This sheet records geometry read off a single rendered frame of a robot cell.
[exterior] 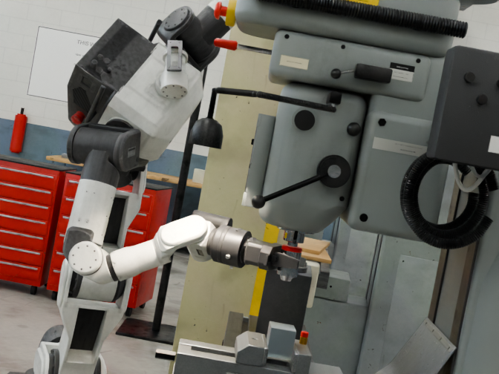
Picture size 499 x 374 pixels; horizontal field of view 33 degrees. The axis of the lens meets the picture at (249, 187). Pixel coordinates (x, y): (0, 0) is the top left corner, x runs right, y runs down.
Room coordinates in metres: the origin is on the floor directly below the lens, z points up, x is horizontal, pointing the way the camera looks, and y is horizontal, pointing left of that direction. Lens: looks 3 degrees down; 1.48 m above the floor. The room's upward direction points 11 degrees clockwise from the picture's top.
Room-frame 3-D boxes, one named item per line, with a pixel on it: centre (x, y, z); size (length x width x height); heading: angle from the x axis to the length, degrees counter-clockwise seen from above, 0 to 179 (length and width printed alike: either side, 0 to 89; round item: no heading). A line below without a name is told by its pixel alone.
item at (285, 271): (1.92, -0.12, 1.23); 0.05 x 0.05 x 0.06
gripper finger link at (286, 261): (1.89, -0.11, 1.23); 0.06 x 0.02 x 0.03; 71
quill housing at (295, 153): (1.92, -0.12, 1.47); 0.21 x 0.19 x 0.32; 0
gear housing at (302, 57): (1.92, -0.16, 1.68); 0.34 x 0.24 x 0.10; 90
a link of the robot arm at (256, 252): (1.95, -0.03, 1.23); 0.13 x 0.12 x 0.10; 161
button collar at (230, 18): (1.92, 0.11, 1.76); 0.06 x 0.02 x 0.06; 0
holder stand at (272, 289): (2.31, -0.15, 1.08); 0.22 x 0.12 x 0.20; 177
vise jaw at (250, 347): (1.72, -0.06, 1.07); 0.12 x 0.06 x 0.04; 3
